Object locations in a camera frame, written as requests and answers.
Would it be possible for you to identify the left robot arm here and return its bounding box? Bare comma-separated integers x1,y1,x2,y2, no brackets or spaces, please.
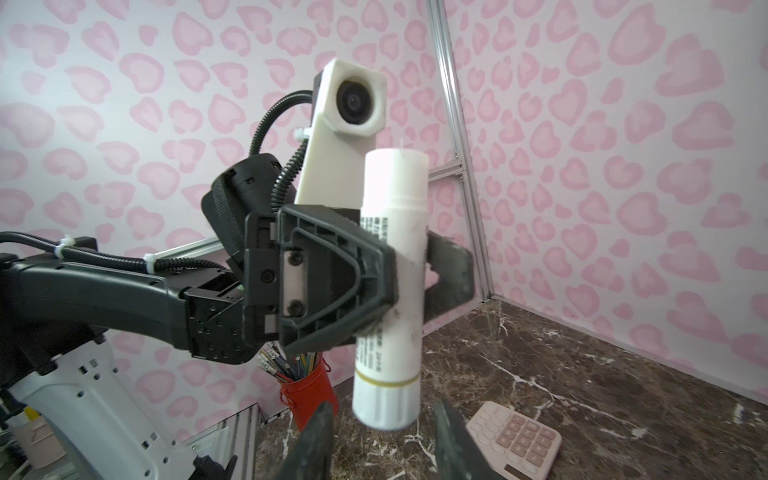
1,90,410,479

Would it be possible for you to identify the red pencil holder cup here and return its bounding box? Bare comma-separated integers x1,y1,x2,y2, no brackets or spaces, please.
280,356,339,432

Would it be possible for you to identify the white glue stick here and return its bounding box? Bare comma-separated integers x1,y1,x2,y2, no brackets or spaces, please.
352,148,429,431

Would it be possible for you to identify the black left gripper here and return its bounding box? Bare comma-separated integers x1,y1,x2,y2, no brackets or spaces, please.
186,203,398,365

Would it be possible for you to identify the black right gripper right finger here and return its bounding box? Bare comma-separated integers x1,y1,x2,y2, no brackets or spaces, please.
433,398,499,480

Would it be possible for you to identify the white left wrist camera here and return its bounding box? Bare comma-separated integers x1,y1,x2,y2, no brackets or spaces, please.
295,58,387,210

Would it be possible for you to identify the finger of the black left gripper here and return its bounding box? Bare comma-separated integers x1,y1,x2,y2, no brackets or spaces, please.
424,231,475,323

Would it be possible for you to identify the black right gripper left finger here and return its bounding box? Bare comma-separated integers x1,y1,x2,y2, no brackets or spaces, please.
275,402,334,480

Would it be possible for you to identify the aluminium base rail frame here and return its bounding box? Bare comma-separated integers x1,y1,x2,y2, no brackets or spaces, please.
0,403,265,480

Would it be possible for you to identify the pink desk calculator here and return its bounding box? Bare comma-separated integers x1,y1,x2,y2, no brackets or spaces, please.
466,401,562,480

